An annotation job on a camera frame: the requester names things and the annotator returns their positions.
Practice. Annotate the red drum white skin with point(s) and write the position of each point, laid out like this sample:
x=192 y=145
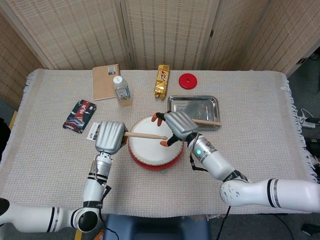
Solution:
x=150 y=152

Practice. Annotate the woven folding screen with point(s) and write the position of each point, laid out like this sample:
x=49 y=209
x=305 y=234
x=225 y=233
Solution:
x=170 y=30

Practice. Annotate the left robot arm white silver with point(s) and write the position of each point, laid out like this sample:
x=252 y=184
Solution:
x=96 y=185

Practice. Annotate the wooden drumstick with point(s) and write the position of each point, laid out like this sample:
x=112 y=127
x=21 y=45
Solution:
x=207 y=122
x=145 y=135

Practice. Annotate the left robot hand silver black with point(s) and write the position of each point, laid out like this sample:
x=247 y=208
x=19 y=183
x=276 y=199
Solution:
x=110 y=136

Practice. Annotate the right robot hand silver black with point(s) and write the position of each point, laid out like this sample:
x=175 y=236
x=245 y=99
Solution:
x=181 y=126

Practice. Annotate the clear water bottle white cap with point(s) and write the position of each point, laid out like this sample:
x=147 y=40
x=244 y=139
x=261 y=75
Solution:
x=123 y=95

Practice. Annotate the dark patterned packet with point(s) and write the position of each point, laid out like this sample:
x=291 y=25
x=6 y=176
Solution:
x=80 y=116

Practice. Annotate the gold snack package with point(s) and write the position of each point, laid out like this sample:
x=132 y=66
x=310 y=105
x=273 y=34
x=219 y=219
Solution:
x=162 y=82

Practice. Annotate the silver metal tray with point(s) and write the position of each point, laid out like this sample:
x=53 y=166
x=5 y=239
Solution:
x=200 y=105

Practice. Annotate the brown kraft notebook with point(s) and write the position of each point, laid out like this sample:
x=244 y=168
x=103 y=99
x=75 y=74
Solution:
x=102 y=85

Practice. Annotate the blue padded seat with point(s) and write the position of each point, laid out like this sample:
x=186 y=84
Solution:
x=155 y=228

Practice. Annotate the white power strip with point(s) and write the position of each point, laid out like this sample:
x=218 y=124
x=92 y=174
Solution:
x=308 y=122

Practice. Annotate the white picture postcard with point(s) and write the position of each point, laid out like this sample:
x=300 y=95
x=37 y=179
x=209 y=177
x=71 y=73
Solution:
x=92 y=131

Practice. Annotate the beige woven tablecloth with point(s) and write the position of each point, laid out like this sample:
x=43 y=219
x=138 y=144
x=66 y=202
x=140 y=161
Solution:
x=250 y=150

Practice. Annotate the red plastic disc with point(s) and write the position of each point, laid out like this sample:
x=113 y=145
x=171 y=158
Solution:
x=191 y=83

